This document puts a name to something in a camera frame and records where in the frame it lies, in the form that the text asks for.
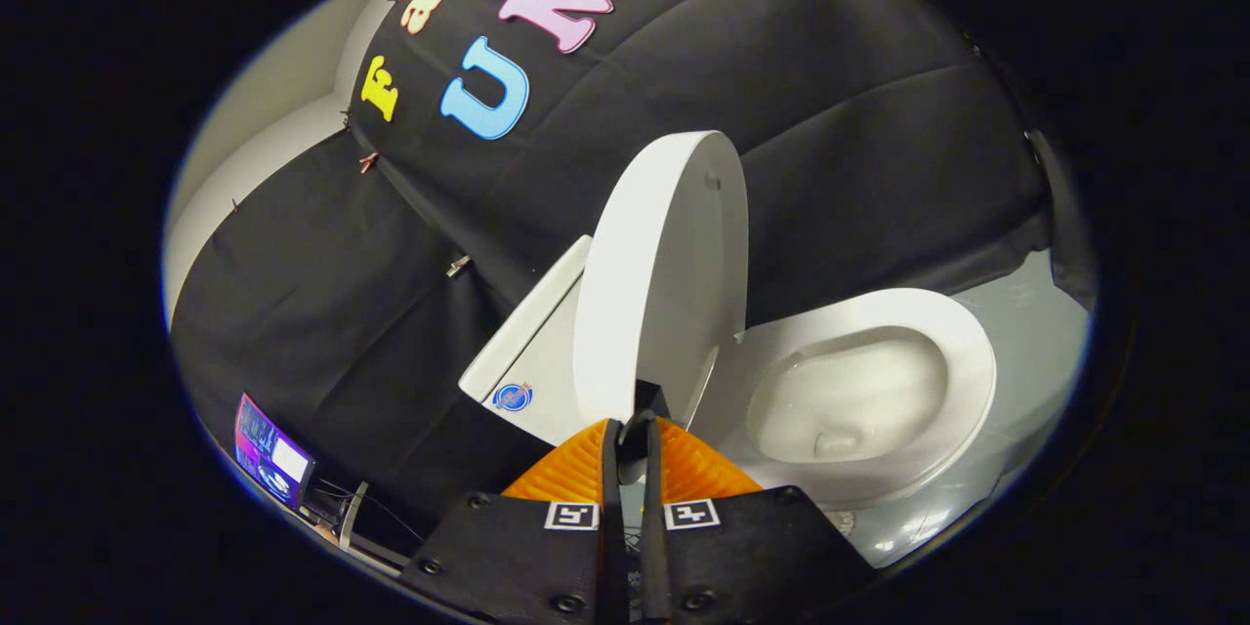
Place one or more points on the black backdrop cloth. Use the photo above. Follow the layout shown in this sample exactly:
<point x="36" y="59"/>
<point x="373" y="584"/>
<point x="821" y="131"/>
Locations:
<point x="830" y="117"/>

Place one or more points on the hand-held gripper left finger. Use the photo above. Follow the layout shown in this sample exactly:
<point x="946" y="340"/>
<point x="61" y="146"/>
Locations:
<point x="612" y="527"/>

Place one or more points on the white toilet lid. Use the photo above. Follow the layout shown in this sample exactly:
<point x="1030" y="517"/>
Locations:
<point x="654" y="283"/>

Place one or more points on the white toilet tank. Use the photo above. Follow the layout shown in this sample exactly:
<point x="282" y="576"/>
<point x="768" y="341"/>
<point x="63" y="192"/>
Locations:
<point x="537" y="361"/>

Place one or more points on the lit monitor screen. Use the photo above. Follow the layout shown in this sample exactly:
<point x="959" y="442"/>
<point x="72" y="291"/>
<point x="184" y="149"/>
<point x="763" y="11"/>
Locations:
<point x="269" y="454"/>

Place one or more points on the copper metal clip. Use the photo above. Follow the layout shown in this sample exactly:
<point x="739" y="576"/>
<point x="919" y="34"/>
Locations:
<point x="368" y="161"/>

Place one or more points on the silver metal clip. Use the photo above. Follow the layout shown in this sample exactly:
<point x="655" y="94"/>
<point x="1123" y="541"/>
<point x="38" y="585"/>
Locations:
<point x="457" y="266"/>

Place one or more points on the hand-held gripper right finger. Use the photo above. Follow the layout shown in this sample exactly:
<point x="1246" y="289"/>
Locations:
<point x="652" y="527"/>

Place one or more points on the white toilet bowl with seat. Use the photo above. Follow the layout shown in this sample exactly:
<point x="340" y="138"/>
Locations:
<point x="962" y="361"/>

